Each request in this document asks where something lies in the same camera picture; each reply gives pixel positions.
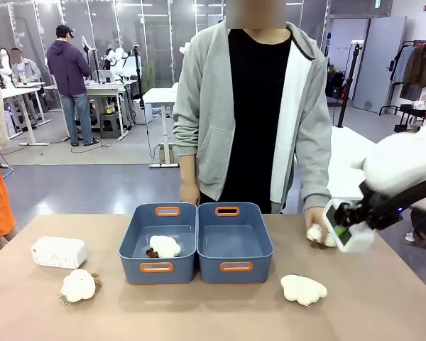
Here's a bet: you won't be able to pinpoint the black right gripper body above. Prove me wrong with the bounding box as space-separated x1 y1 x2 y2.
354 180 405 231

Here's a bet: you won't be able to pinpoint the small white sheep plush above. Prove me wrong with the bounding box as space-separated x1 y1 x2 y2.
306 223 339 250

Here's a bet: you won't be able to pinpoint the person's right forearm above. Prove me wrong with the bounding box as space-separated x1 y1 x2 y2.
179 153 200 185

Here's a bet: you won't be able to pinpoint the person's left forearm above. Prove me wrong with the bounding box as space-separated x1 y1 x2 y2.
295 134 333 212

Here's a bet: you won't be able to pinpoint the blue basket holding sheep plush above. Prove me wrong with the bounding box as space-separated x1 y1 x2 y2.
119 202 200 286

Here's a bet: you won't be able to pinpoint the white digital clock dotted front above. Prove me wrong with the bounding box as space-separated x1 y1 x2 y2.
31 235 88 269

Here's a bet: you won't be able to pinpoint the person's left hand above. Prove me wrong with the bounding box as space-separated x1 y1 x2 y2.
303 208 329 243

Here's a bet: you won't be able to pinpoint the person's right hand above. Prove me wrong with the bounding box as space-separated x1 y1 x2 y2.
179 182 202 207

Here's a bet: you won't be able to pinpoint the white covered table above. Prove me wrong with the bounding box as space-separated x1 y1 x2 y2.
300 125 378 202

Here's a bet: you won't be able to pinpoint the flat white sheep plush pouch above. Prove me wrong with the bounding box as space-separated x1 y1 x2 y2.
280 273 329 308

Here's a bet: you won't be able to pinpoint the black bags pile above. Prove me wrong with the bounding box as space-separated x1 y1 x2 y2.
324 70 349 101

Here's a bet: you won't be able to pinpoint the person in gray jacket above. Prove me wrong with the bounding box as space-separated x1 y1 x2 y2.
171 20 334 215

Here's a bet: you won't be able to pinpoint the black clothes rack with coats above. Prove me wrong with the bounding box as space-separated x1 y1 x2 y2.
378 39 426 134

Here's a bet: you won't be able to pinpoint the gray door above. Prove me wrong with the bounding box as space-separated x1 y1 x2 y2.
351 15 408 114

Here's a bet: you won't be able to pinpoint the white sheep plush brown face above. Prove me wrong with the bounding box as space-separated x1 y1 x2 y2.
145 234 182 259

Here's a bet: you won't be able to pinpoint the white table gray leg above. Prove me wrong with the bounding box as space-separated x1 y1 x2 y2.
141 82 181 169

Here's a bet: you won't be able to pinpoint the thin black stand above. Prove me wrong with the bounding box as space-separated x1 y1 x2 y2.
131 43 146 109

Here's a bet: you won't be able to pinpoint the gray plastic step stool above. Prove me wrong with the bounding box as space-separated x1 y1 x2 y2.
99 112 124 141

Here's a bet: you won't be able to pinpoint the white desk with equipment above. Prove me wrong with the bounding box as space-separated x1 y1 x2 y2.
43 78 138 141

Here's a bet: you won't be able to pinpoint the man in purple hoodie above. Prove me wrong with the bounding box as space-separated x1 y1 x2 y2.
45 23 101 148

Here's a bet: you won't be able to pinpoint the white desk thin legs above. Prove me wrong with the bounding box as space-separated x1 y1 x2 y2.
0 81 53 147

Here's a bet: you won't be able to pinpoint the seated person gray shirt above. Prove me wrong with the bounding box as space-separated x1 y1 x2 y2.
8 47 43 86

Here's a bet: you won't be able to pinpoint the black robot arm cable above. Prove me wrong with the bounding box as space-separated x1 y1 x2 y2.
390 173 426 215

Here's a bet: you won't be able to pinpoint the empty blue basket orange handles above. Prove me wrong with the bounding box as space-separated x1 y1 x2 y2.
197 202 275 285

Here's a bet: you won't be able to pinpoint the tall black camera tripod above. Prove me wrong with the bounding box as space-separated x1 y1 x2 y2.
336 40 364 129

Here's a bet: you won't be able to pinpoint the white sheep plush with keychain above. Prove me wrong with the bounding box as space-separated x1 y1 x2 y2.
58 269 103 306

